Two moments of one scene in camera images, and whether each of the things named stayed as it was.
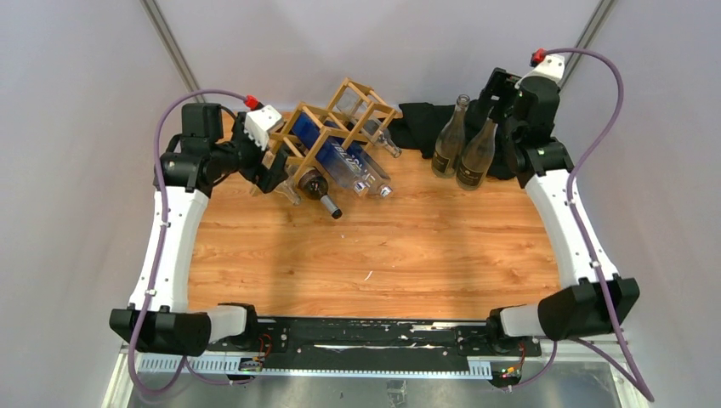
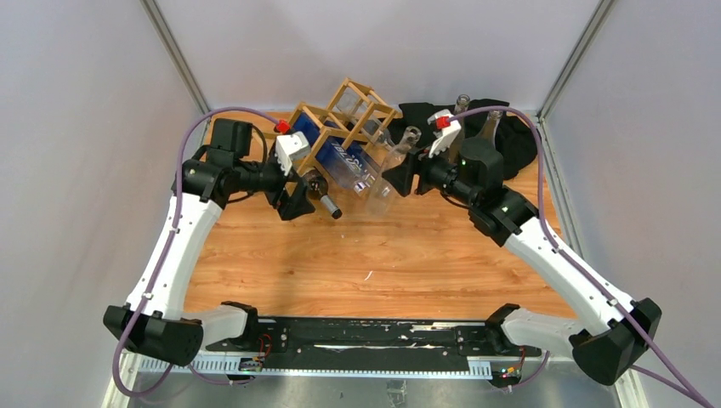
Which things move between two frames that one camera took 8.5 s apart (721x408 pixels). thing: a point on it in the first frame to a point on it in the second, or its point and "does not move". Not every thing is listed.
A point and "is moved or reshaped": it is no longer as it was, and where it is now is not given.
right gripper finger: x=477 y=113 to x=400 y=175
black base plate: x=370 y=345 does not move
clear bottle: x=367 y=121 does not move
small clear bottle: x=288 y=187 is moved or reshaped
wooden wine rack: x=355 y=116 does not move
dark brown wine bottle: x=313 y=184 does not move
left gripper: x=264 y=178 to x=298 y=202
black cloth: x=417 y=127 does not move
